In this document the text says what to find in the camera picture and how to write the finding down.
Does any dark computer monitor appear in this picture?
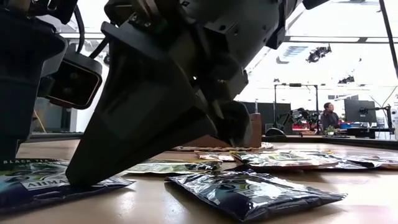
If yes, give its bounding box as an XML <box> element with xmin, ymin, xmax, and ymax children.
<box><xmin>343</xmin><ymin>98</ymin><xmax>378</xmax><ymax>124</ymax></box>

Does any black spotlight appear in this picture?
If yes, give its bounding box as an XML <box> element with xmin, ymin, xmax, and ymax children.
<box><xmin>305</xmin><ymin>44</ymin><xmax>333</xmax><ymax>64</ymax></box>
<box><xmin>338</xmin><ymin>75</ymin><xmax>356</xmax><ymax>85</ymax></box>

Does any yellow hanging cable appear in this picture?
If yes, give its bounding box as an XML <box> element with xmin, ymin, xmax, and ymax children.
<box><xmin>32</xmin><ymin>109</ymin><xmax>47</xmax><ymax>134</ymax></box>

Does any person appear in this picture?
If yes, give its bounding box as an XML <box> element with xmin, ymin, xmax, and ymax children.
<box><xmin>320</xmin><ymin>101</ymin><xmax>341</xmax><ymax>131</ymax></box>

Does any round woven placemat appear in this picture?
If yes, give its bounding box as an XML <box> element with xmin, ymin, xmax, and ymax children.
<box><xmin>171</xmin><ymin>141</ymin><xmax>275</xmax><ymax>153</ymax></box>

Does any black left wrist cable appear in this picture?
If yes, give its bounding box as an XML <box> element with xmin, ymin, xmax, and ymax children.
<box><xmin>72</xmin><ymin>4</ymin><xmax>110</xmax><ymax>60</ymax></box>

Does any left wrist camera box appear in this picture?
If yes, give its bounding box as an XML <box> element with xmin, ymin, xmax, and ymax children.
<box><xmin>44</xmin><ymin>50</ymin><xmax>104</xmax><ymax>111</ymax></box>

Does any wooden three-compartment tea box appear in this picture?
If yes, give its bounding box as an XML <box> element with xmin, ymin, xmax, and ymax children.
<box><xmin>183</xmin><ymin>112</ymin><xmax>263</xmax><ymax>149</ymax></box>

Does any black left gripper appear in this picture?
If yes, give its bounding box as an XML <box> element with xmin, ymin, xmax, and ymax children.
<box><xmin>104</xmin><ymin>0</ymin><xmax>305</xmax><ymax>104</ymax></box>

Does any long LED light bar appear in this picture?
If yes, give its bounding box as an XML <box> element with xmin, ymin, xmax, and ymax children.
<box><xmin>58</xmin><ymin>31</ymin><xmax>398</xmax><ymax>45</ymax></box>

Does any black metal rig frame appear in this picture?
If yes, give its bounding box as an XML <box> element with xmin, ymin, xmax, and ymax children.
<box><xmin>272</xmin><ymin>82</ymin><xmax>321</xmax><ymax>136</ymax></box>

